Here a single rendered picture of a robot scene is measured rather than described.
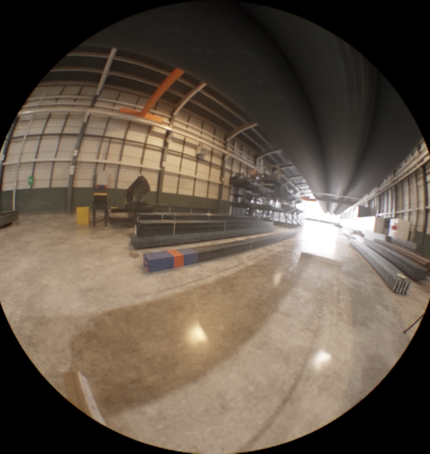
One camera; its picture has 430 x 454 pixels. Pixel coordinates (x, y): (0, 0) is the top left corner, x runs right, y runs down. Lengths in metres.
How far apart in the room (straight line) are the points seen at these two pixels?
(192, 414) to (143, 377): 0.31
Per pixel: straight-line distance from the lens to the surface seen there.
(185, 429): 0.82
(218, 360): 0.94
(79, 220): 5.32
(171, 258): 1.82
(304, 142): 0.44
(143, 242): 2.54
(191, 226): 3.23
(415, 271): 4.48
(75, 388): 0.88
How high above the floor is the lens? 0.82
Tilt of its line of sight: 8 degrees down
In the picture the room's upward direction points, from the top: 6 degrees clockwise
